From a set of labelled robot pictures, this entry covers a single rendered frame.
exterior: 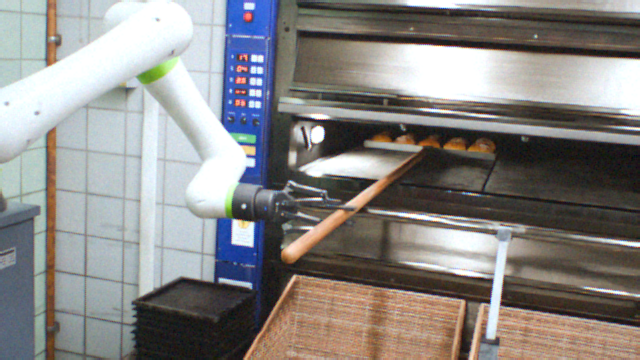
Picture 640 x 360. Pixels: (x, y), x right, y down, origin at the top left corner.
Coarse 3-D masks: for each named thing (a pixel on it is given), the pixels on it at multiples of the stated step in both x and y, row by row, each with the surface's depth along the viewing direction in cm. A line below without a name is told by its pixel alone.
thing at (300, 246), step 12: (420, 156) 278; (396, 168) 240; (408, 168) 253; (384, 180) 217; (372, 192) 199; (348, 204) 179; (360, 204) 185; (336, 216) 166; (348, 216) 174; (324, 228) 155; (300, 240) 143; (312, 240) 147; (288, 252) 136; (300, 252) 139
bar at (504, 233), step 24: (360, 216) 193; (384, 216) 191; (408, 216) 189; (432, 216) 188; (504, 240) 182; (552, 240) 180; (576, 240) 178; (600, 240) 176; (624, 240) 176; (504, 264) 178
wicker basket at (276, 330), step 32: (288, 288) 230; (320, 288) 235; (352, 288) 232; (288, 320) 235; (320, 320) 233; (352, 320) 231; (384, 320) 229; (416, 320) 226; (448, 320) 224; (256, 352) 206; (288, 352) 235; (320, 352) 233; (352, 352) 230; (384, 352) 227; (416, 352) 225; (448, 352) 223
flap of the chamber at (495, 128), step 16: (288, 112) 219; (304, 112) 216; (320, 112) 215; (336, 112) 214; (352, 112) 212; (368, 112) 211; (384, 112) 210; (432, 128) 224; (448, 128) 213; (464, 128) 204; (480, 128) 203; (496, 128) 201; (512, 128) 200; (528, 128) 199; (544, 128) 198; (560, 128) 197; (592, 144) 211; (608, 144) 201; (624, 144) 193
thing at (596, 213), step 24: (360, 192) 230; (384, 192) 228; (408, 192) 226; (432, 192) 224; (456, 192) 222; (480, 192) 224; (552, 216) 215; (576, 216) 213; (600, 216) 211; (624, 216) 209
